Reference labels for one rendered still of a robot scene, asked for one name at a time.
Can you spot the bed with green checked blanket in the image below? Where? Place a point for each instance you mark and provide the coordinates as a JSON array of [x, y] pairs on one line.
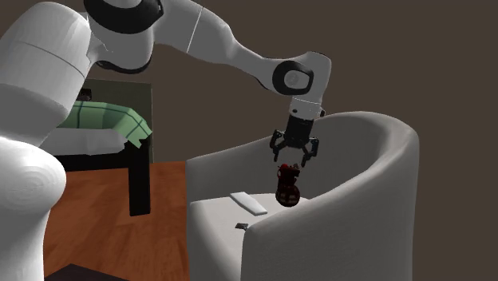
[[105, 116]]

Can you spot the red round figure toy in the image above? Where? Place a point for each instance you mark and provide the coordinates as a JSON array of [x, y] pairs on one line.
[[287, 190]]

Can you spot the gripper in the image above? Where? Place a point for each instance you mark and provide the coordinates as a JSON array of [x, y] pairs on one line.
[[299, 130]]

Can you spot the light grey armchair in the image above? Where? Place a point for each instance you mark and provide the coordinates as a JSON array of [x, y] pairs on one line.
[[350, 218]]

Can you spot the small dark flat object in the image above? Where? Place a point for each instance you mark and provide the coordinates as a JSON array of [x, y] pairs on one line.
[[242, 225]]

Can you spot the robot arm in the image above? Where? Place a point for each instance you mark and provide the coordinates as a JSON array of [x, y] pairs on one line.
[[43, 77]]

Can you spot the white remote control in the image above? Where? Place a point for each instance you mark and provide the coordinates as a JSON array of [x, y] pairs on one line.
[[249, 203]]

